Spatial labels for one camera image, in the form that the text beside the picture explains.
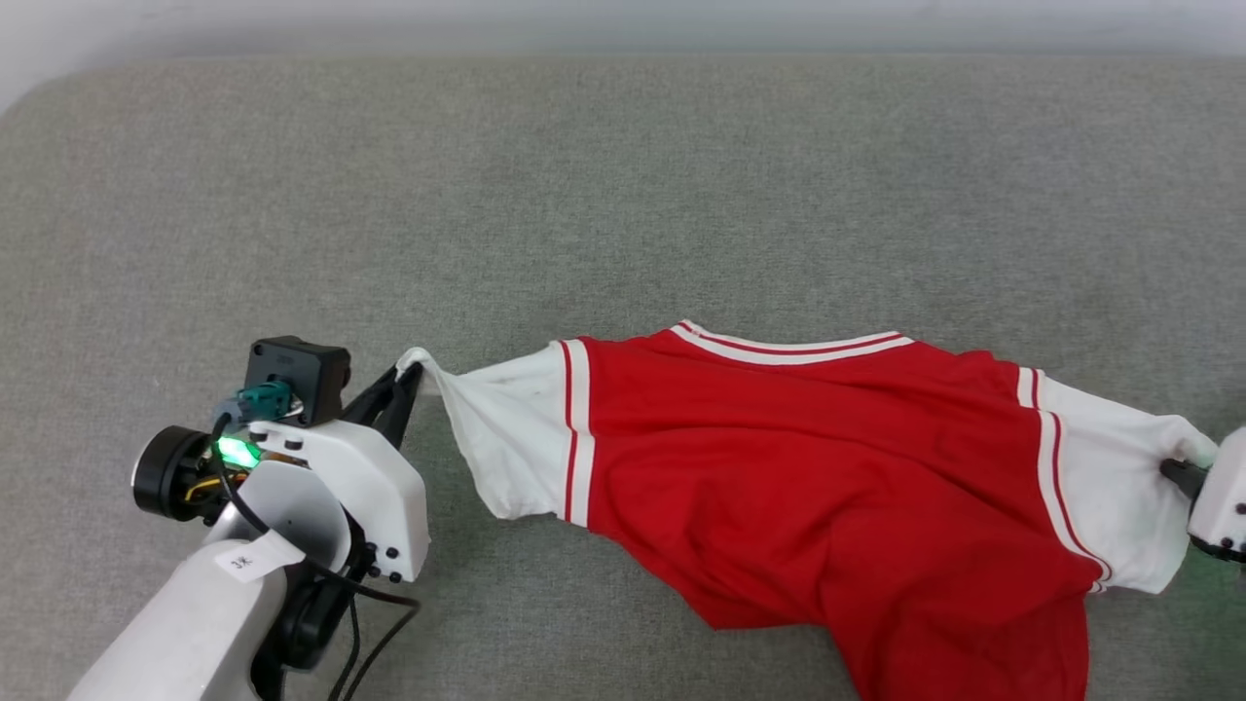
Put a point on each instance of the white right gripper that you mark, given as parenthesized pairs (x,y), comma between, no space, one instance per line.
(1225,497)

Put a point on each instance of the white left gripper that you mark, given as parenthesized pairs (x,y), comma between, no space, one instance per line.
(370,487)

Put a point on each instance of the red and white t-shirt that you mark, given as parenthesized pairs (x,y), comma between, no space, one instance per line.
(779,467)

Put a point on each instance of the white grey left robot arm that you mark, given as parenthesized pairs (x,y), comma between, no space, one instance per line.
(185,633)

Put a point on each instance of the white paper label tag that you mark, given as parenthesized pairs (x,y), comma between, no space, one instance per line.
(255,557)

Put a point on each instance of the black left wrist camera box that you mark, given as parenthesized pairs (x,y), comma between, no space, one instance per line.
(297,375)

